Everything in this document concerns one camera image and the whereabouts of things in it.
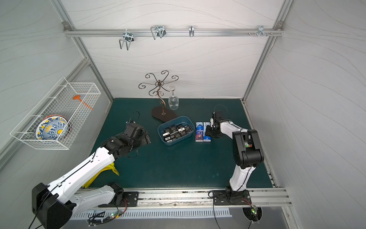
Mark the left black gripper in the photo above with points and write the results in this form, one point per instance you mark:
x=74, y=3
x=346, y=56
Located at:
x=144, y=137

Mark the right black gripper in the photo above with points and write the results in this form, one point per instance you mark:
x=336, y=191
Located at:
x=210, y=131

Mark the blue pocket tissue pack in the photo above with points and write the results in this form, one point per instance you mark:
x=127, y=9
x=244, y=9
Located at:
x=206, y=139

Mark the dark blue tissue pack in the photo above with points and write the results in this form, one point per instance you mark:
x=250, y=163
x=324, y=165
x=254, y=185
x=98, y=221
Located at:
x=199, y=136

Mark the blue white tissue pack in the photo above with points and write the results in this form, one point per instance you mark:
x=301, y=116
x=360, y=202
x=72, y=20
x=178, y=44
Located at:
x=199, y=126

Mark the teal plastic storage box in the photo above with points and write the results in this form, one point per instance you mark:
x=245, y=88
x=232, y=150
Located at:
x=176, y=130

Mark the light blue tissue pack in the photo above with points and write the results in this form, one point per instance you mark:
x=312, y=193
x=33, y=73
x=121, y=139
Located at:
x=206, y=124

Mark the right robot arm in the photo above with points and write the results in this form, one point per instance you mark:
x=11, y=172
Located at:
x=247, y=148

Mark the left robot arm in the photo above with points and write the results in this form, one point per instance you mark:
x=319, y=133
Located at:
x=54, y=204

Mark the metal scroll cup stand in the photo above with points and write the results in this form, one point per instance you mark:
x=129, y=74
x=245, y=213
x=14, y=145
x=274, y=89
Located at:
x=160, y=112

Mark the orange plastic spoon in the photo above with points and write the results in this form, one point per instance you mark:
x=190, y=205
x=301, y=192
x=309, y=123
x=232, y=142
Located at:
x=78, y=97

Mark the blue yellow patterned plate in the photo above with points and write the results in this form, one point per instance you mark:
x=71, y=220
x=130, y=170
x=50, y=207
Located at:
x=54, y=127

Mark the white vent strip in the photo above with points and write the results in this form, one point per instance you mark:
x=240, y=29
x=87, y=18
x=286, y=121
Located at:
x=196, y=213

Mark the metal hook left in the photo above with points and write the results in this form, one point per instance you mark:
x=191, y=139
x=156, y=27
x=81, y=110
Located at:
x=127, y=39

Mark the metal hook small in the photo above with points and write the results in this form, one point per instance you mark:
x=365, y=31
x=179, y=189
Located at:
x=191, y=31

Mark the metal hook centre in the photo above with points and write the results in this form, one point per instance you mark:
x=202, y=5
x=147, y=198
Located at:
x=158, y=31

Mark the metal hook right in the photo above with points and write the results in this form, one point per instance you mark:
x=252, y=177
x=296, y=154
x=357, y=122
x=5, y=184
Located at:
x=260, y=32

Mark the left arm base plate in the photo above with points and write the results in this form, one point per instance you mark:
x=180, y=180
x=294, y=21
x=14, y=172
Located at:
x=128, y=199

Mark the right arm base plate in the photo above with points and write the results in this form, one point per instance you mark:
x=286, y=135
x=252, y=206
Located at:
x=226, y=198

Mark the white wire basket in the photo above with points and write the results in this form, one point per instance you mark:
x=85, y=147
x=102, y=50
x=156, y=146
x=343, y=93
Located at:
x=58, y=101

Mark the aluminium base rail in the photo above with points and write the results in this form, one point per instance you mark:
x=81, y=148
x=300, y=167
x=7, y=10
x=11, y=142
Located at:
x=177, y=198

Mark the aluminium top rail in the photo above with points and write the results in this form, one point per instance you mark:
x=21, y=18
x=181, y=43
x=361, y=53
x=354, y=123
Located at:
x=169, y=32

